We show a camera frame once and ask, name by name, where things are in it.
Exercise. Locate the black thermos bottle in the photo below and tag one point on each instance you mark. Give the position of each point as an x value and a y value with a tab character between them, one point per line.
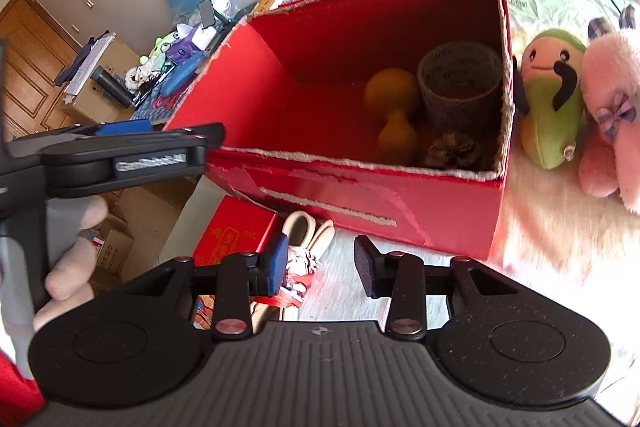
107	82

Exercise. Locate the person left hand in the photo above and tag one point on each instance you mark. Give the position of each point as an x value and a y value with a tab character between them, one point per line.
67	281

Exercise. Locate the pink bunny plush toy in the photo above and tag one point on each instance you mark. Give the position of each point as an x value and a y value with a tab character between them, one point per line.
610	90

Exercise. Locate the blue patterned cloth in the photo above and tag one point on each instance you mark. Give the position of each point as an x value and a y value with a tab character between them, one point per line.
155	108

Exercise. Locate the green mustache plush toy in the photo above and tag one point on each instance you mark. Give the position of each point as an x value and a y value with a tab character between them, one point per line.
546	93

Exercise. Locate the small red gift box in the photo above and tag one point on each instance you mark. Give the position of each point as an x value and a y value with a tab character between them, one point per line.
236	226

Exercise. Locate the purple tissue pack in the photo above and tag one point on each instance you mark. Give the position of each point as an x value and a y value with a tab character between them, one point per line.
183	49

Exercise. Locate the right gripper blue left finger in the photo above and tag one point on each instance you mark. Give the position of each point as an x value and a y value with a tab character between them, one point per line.
242	277

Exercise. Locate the blue pencil case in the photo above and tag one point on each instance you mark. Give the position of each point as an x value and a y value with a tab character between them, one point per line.
180	75

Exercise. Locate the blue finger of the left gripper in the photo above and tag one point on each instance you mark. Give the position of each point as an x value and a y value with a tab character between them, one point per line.
124	127

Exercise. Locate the white packing tape roll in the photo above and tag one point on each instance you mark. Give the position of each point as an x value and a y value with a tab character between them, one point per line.
461	85

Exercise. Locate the orange wooden gourd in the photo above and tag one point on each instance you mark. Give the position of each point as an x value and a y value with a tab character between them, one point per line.
394	95

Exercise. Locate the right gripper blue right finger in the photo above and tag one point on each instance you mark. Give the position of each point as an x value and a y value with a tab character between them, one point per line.
399	277

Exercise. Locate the green frog toy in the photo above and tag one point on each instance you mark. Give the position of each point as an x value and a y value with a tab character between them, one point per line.
162	44

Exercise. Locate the pastel bed sheet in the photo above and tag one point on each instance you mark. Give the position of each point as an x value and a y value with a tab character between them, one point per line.
579	250

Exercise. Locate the large red cardboard box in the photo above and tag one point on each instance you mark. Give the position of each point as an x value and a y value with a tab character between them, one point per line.
288	85

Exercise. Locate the brown pine cone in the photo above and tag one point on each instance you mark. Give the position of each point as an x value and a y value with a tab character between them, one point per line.
453	150

